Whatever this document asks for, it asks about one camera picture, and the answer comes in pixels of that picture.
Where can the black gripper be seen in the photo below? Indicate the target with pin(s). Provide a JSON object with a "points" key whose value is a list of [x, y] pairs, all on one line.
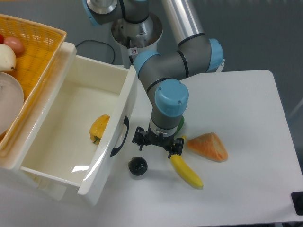
{"points": [[144, 138]]}

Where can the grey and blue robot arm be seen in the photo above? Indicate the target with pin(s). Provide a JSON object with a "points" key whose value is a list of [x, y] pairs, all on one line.
{"points": [[161, 76]]}

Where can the white drawer cabinet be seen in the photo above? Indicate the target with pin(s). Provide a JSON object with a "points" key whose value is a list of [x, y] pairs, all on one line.
{"points": [[19, 138]]}

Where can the yellow toy banana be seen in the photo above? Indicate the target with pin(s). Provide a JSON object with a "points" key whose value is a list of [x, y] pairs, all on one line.
{"points": [[185, 172]]}

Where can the green toy bell pepper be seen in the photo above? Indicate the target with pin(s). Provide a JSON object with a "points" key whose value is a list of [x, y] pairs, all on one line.
{"points": [[180, 125]]}

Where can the dark purple toy fruit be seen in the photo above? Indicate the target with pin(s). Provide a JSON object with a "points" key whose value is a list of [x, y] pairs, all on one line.
{"points": [[137, 166]]}

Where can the orange toy bread slice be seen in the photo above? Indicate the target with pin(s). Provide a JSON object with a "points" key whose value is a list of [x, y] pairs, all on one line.
{"points": [[209, 146]]}

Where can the yellow toy bell pepper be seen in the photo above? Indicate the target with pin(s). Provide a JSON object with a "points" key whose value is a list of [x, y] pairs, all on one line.
{"points": [[98, 127]]}

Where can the black device at edge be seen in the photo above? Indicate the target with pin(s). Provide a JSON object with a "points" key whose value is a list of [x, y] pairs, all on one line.
{"points": [[297, 198]]}

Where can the yellow woven basket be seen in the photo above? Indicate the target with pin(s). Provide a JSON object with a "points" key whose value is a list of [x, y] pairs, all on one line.
{"points": [[42, 44]]}

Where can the white plate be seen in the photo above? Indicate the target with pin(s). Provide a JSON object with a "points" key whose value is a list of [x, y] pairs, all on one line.
{"points": [[11, 100]]}

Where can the pink toy fruit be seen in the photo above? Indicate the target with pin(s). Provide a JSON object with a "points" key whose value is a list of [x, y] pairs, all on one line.
{"points": [[15, 44]]}

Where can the white toy pear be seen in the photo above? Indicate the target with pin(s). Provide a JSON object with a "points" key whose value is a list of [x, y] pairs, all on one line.
{"points": [[8, 58]]}

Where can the red toy fruit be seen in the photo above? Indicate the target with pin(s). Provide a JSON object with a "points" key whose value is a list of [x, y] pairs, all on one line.
{"points": [[1, 39]]}

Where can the white table frame bracket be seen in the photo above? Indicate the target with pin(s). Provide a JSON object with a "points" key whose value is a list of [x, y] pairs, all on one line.
{"points": [[221, 66]]}

